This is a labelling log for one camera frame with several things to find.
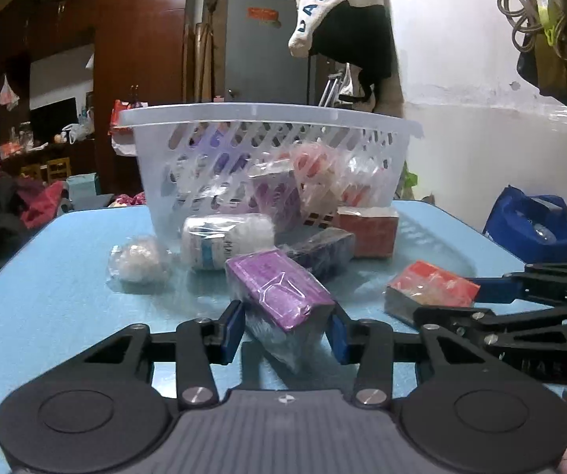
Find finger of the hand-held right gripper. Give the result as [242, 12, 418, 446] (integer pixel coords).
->
[411, 301, 567, 347]
[471, 261, 567, 307]

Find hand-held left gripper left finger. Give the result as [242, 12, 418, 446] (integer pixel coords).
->
[83, 300, 246, 408]

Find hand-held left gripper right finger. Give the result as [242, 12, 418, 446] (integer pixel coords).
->
[329, 312, 499, 408]

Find pile of boxes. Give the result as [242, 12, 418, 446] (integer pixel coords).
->
[165, 128, 398, 230]

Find red ball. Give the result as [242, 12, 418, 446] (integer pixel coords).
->
[291, 143, 340, 184]

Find white plastic basket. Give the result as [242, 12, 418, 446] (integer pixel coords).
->
[118, 103, 423, 242]

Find blue tote bag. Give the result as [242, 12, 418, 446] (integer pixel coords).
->
[482, 185, 567, 263]

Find dark purple wrapped box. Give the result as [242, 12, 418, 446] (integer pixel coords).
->
[283, 227, 357, 280]

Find white wrapped roll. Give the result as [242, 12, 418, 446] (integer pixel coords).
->
[181, 213, 277, 273]

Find red box with white side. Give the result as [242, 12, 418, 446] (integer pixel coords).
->
[335, 206, 400, 259]

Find white wrapped ball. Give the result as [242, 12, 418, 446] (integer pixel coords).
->
[107, 234, 173, 287]

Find green plastic bag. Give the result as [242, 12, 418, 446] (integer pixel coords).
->
[402, 165, 421, 199]

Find red clothing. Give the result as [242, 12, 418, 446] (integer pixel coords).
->
[17, 178, 68, 231]

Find yellow stool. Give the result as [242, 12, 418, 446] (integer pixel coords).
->
[19, 157, 73, 184]

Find red bag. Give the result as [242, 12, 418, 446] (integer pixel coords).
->
[110, 100, 139, 135]

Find metal crutches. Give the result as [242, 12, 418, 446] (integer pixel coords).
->
[318, 66, 359, 109]

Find white plastic bag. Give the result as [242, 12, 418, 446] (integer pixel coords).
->
[61, 121, 95, 145]

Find black monitor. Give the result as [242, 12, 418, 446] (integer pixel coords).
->
[29, 99, 80, 145]

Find grey door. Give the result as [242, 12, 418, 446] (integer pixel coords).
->
[214, 0, 344, 107]

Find black hanging garment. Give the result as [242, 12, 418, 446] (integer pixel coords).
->
[308, 0, 401, 112]

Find brown wooden wardrobe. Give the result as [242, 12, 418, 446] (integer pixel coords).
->
[0, 0, 200, 199]

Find pink hanging plastic bag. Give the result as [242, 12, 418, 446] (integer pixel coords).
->
[0, 75, 21, 112]

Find white cap with letters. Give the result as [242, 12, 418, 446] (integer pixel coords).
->
[287, 0, 389, 58]

